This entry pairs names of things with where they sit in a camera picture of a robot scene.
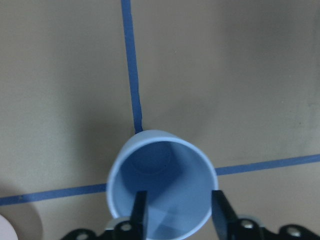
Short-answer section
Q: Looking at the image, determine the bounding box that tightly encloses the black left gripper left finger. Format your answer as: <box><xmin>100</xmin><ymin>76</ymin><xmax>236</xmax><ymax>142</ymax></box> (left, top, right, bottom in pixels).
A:
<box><xmin>130</xmin><ymin>191</ymin><xmax>148</xmax><ymax>240</ymax></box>

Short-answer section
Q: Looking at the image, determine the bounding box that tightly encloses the pink bowl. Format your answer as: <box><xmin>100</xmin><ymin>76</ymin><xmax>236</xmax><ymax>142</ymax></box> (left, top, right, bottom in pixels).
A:
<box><xmin>0</xmin><ymin>203</ymin><xmax>43</xmax><ymax>240</ymax></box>

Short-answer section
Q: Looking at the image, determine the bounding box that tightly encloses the blue cup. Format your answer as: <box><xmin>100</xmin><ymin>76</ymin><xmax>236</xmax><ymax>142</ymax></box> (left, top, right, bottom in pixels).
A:
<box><xmin>106</xmin><ymin>130</ymin><xmax>219</xmax><ymax>240</ymax></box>

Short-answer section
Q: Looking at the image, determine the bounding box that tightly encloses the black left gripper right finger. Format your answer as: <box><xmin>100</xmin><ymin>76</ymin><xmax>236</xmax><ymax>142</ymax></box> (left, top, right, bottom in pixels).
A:
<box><xmin>211</xmin><ymin>190</ymin><xmax>238</xmax><ymax>240</ymax></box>

